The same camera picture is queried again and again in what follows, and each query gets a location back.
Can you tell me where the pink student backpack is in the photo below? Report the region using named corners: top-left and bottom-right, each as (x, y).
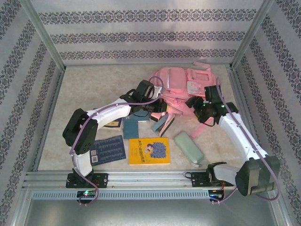
top-left (149, 60), bottom-right (222, 139)

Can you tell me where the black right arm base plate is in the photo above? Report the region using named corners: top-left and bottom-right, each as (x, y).
top-left (190, 171), bottom-right (236, 188)

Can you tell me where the slotted grey cable duct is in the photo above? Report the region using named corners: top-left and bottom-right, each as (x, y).
top-left (32, 189), bottom-right (224, 201)

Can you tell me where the right controller board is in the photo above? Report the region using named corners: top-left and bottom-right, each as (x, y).
top-left (209, 190), bottom-right (225, 201)

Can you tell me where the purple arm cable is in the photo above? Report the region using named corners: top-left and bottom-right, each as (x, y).
top-left (209, 77), bottom-right (282, 204)
top-left (70, 76), bottom-right (166, 207)

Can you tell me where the thin black right gripper wire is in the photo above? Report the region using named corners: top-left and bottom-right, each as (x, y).
top-left (203, 116), bottom-right (217, 127)

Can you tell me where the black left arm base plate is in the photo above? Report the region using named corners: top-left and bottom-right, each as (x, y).
top-left (65, 173), bottom-right (109, 189)

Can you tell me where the thick navy book yellow label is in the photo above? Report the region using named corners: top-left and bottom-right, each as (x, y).
top-left (103, 117), bottom-right (125, 132)

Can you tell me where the aluminium back rail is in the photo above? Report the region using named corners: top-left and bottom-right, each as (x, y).
top-left (63, 61), bottom-right (233, 68)

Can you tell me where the aluminium frame post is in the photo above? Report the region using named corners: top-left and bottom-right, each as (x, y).
top-left (230, 0), bottom-right (276, 70)
top-left (20, 0), bottom-right (68, 71)

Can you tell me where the yellow book with cartoon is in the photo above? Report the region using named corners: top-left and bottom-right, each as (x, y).
top-left (128, 137), bottom-right (171, 166)

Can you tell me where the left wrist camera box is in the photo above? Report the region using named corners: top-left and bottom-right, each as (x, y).
top-left (137, 80), bottom-right (164, 97)

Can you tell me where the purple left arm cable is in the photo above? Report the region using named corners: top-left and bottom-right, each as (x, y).
top-left (70, 76), bottom-right (166, 207)

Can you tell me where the thin blue book white text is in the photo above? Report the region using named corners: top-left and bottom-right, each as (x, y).
top-left (90, 135), bottom-right (127, 167)

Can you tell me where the left aluminium side rail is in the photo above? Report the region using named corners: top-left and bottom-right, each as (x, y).
top-left (32, 68), bottom-right (65, 171)

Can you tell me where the right aluminium frame post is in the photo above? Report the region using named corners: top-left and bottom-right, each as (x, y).
top-left (230, 0), bottom-right (276, 70)

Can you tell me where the grey metal sheet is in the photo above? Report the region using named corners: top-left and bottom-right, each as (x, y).
top-left (14, 199), bottom-right (290, 226)

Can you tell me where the aluminium mounting rail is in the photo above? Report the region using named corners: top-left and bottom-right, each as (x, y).
top-left (22, 170), bottom-right (276, 189)

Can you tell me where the light blue black stapler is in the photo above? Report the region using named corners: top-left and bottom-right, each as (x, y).
top-left (151, 112), bottom-right (175, 137)

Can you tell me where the plain teal notebook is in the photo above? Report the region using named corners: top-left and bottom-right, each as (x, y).
top-left (122, 120), bottom-right (140, 140)

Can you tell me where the left aluminium frame post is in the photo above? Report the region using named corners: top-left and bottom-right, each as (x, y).
top-left (20, 0), bottom-right (68, 71)

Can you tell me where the mint green pencil case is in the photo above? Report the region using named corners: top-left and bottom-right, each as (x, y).
top-left (174, 131), bottom-right (203, 168)

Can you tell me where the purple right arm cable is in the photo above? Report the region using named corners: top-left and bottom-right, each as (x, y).
top-left (209, 77), bottom-right (282, 204)

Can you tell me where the left controller board green light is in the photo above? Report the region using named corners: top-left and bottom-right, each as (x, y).
top-left (77, 190), bottom-right (96, 198)

